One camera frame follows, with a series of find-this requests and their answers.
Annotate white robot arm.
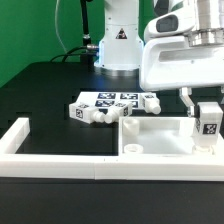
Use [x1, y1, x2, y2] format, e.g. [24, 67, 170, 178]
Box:
[95, 0, 224, 118]

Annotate black cables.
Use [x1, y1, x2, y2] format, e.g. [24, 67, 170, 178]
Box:
[49, 0, 101, 64]

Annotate white square tabletop part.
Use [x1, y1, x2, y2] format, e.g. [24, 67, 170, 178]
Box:
[118, 115, 224, 157]

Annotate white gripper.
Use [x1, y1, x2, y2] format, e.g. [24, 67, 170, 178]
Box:
[140, 36, 224, 117]

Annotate green backdrop curtain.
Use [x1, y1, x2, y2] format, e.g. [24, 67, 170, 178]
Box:
[0, 0, 82, 86]

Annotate fiducial marker sheet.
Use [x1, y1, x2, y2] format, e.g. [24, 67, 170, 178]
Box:
[77, 91, 142, 110]

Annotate white U-shaped obstacle fence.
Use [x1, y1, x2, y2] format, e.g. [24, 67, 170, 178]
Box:
[0, 118, 224, 181]

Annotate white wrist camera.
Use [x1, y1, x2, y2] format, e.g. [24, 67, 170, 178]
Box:
[144, 13, 195, 41]

